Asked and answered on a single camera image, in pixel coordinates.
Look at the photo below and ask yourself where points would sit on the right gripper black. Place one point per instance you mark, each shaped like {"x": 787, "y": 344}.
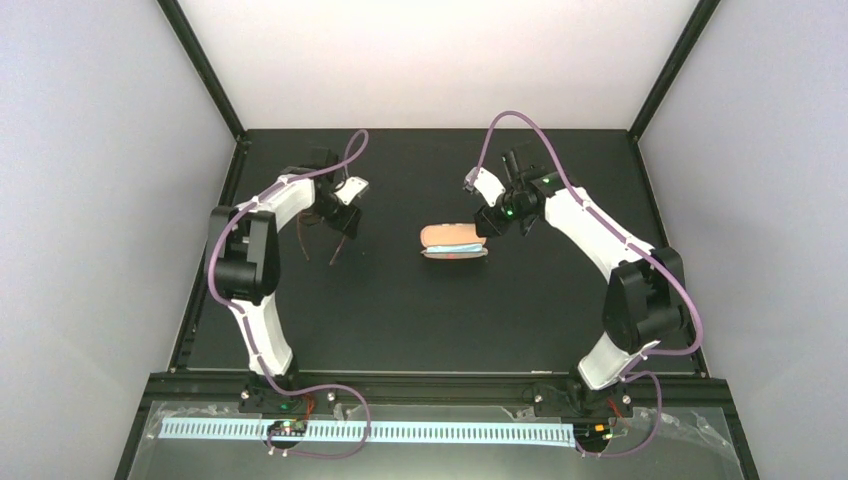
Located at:
{"x": 486, "y": 225}

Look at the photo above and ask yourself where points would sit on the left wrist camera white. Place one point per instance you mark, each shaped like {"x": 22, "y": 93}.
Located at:
{"x": 350, "y": 189}

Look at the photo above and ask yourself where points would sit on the light blue cleaning cloth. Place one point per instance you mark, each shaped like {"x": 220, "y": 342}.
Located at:
{"x": 470, "y": 250}

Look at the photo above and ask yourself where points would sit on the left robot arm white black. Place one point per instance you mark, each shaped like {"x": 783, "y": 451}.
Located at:
{"x": 243, "y": 266}

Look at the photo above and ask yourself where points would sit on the right rear frame post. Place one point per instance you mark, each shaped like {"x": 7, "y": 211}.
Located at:
{"x": 685, "y": 43}

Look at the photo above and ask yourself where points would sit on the white slotted cable duct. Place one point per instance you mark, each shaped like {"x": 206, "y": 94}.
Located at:
{"x": 395, "y": 432}

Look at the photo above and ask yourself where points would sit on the frame post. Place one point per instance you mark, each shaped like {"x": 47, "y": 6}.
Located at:
{"x": 685, "y": 43}
{"x": 191, "y": 45}

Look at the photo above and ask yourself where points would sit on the black aluminium frame rail front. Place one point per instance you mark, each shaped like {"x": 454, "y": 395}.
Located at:
{"x": 415, "y": 389}

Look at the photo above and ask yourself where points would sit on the pink transparent sunglasses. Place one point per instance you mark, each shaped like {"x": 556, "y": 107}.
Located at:
{"x": 317, "y": 241}

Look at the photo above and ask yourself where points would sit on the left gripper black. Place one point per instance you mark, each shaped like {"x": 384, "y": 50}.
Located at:
{"x": 348, "y": 227}

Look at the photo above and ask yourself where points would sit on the brown plaid glasses case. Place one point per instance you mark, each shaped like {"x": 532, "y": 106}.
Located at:
{"x": 449, "y": 234}

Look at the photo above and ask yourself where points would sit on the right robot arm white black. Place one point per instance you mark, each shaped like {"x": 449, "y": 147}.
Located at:
{"x": 642, "y": 303}

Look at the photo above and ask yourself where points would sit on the left rear frame post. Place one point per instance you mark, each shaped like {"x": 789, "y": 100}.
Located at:
{"x": 191, "y": 45}

